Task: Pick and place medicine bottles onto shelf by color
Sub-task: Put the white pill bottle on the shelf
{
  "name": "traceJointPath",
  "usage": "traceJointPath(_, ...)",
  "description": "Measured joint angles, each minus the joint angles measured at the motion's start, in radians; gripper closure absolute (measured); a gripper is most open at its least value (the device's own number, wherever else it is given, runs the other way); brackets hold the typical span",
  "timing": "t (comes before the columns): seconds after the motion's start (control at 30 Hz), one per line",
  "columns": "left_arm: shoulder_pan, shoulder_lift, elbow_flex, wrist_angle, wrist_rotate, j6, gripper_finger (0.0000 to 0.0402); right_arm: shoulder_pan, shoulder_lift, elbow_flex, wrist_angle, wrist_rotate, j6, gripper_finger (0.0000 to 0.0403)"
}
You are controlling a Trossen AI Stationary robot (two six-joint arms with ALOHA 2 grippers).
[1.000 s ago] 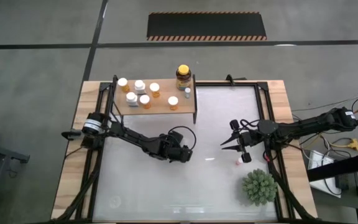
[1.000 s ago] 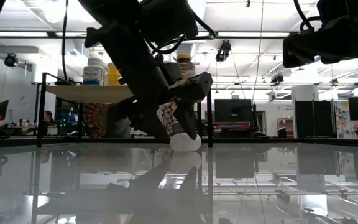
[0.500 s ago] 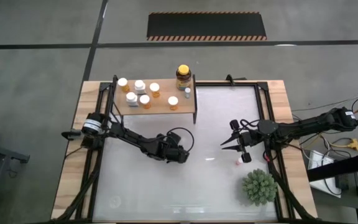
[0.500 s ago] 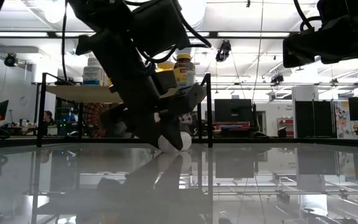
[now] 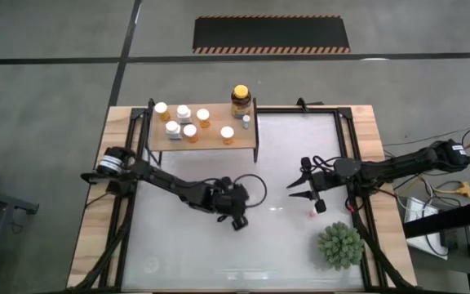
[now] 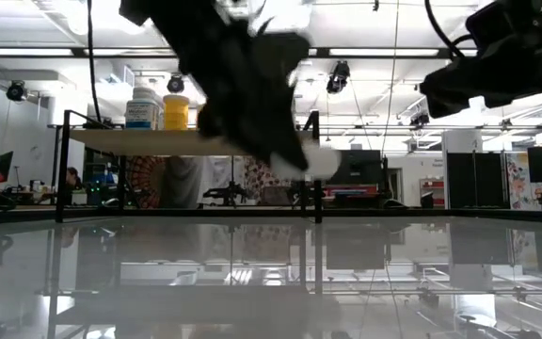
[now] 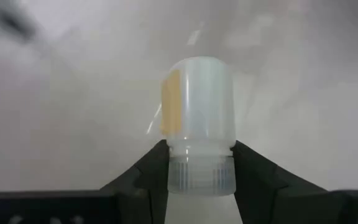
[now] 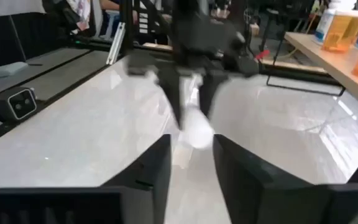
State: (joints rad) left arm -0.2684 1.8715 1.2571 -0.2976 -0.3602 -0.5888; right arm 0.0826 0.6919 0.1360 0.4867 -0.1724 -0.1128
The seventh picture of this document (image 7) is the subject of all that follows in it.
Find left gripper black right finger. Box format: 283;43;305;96
231;139;358;224

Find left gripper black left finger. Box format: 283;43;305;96
0;139;170;224

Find translucent white plastic bottle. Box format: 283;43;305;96
160;56;237;197

